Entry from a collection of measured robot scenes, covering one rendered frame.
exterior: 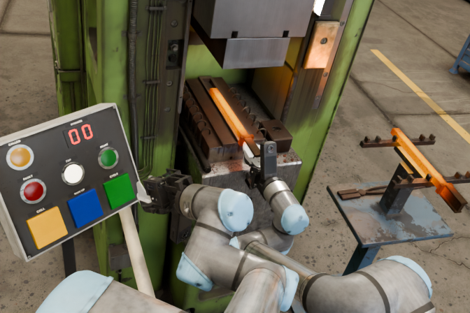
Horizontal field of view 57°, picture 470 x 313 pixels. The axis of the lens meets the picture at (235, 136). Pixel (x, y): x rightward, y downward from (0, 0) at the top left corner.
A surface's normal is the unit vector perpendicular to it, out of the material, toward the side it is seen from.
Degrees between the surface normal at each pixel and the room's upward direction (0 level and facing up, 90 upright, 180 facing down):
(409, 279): 17
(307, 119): 90
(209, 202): 49
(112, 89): 90
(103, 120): 60
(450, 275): 0
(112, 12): 90
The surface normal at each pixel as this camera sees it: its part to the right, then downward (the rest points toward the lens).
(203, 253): -0.06, -0.36
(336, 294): -0.43, -0.57
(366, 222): 0.16, -0.79
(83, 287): 0.20, -0.91
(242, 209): 0.70, 0.04
